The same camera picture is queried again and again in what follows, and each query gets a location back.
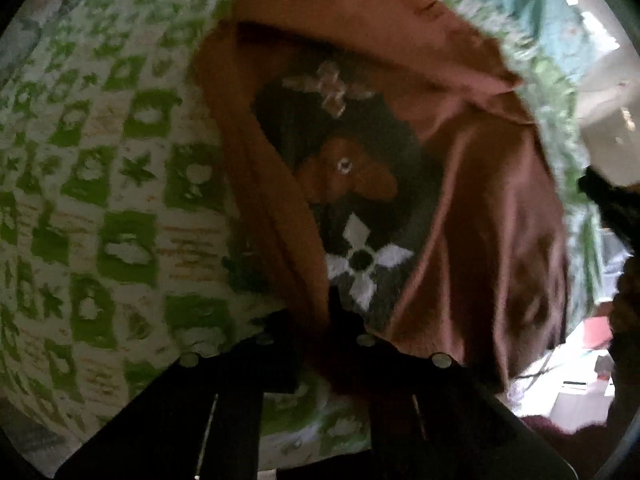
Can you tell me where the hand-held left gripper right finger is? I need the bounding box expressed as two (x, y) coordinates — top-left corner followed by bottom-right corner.
(325, 290), (577, 480)

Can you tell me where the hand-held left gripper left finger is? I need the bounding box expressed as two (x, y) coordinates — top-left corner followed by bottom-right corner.
(54, 309), (303, 480)

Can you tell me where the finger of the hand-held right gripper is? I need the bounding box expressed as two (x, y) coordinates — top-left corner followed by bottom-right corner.
(577, 164), (640, 261)

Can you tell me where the orange printed sweater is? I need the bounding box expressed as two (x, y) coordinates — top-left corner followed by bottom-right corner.
(192, 0), (573, 401)

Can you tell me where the green checked bedsheet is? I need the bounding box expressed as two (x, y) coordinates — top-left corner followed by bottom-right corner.
(0, 0), (607, 472)

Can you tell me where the dark red cloth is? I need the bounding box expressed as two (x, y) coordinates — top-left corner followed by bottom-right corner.
(520, 414), (612, 466)

